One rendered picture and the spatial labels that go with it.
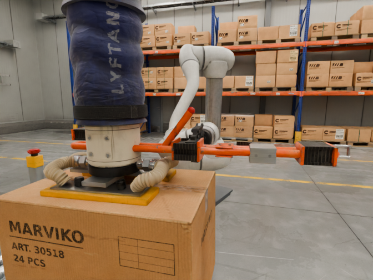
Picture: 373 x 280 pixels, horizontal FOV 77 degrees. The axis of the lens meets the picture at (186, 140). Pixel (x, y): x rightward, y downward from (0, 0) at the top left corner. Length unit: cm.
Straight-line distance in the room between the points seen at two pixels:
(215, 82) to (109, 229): 102
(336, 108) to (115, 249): 920
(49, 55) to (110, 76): 1217
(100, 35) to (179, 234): 55
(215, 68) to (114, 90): 82
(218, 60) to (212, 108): 27
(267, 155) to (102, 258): 51
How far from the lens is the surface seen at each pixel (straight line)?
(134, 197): 66
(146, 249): 64
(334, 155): 69
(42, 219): 78
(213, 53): 139
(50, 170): 82
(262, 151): 67
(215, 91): 141
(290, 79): 791
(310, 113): 935
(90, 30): 73
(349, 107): 968
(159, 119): 974
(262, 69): 786
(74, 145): 85
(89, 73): 71
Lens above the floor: 135
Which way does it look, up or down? 10 degrees down
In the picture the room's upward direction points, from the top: straight up
